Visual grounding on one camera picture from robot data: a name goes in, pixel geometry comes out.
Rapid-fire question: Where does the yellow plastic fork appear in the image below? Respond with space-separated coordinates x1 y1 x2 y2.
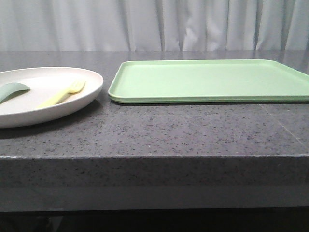
37 80 85 109

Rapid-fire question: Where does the beige round plate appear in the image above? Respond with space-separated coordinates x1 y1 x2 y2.
0 67 103 128

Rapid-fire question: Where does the light green serving tray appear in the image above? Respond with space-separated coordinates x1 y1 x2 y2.
108 59 309 103

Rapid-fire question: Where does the green plastic spoon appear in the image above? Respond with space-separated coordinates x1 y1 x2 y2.
0 82 30 103

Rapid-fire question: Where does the white pleated curtain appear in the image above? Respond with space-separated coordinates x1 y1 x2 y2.
0 0 309 51

